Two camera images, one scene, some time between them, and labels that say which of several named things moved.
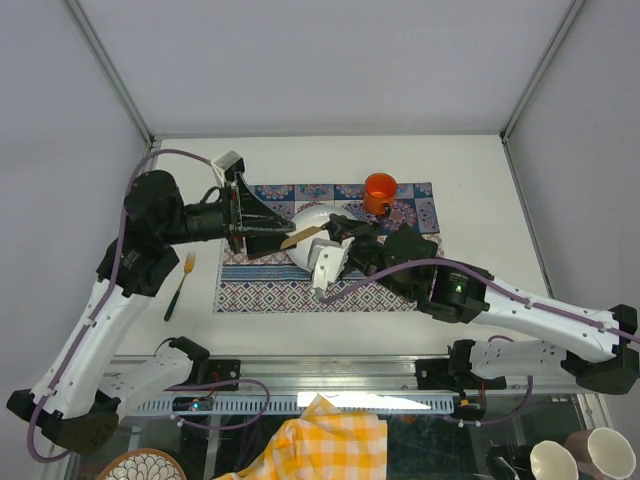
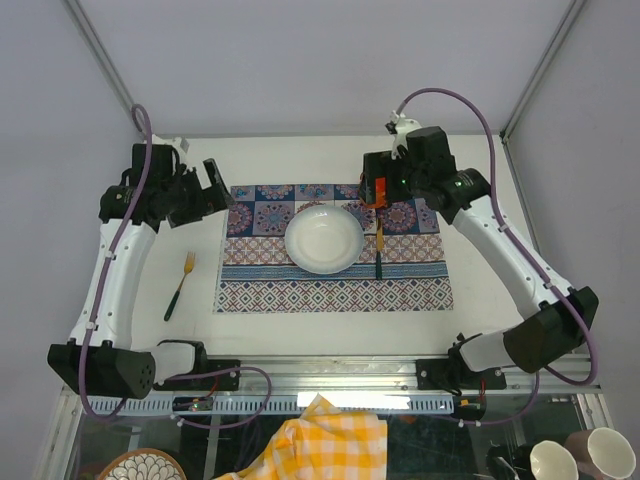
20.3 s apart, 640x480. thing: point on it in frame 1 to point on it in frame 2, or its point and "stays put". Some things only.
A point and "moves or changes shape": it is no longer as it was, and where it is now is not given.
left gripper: [244, 212] to [209, 201]
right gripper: [339, 227] to [380, 164]
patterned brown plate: [143, 464] stays put
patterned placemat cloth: [276, 284] stays put
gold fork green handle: [188, 267] stays put
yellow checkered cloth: [325, 443] stays put
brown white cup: [601, 453] stays put
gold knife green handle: [301, 235] moves or changes shape
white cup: [551, 461] stays put
